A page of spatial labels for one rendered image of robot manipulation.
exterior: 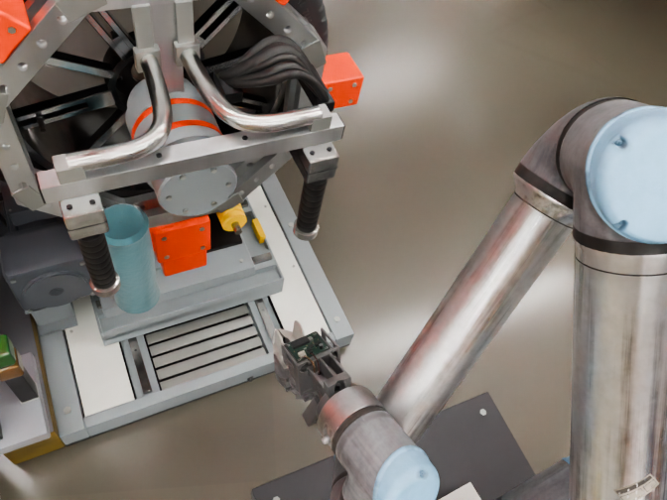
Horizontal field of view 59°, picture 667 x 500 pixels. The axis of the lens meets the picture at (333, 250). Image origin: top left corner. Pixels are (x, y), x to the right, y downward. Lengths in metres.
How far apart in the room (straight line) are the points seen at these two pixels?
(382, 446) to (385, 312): 1.13
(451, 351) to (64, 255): 0.94
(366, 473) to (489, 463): 0.72
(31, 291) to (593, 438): 1.18
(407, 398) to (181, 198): 0.46
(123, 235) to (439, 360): 0.56
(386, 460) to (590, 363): 0.26
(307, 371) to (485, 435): 0.69
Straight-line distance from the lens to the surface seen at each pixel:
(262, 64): 0.89
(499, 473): 1.45
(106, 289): 0.97
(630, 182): 0.60
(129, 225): 1.06
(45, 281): 1.46
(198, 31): 1.08
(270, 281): 1.66
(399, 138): 2.34
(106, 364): 1.67
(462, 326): 0.79
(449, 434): 1.43
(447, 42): 2.89
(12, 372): 1.13
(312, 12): 1.11
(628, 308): 0.66
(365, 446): 0.76
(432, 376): 0.83
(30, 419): 1.25
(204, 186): 0.95
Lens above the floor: 1.59
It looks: 55 degrees down
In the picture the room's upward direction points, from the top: 16 degrees clockwise
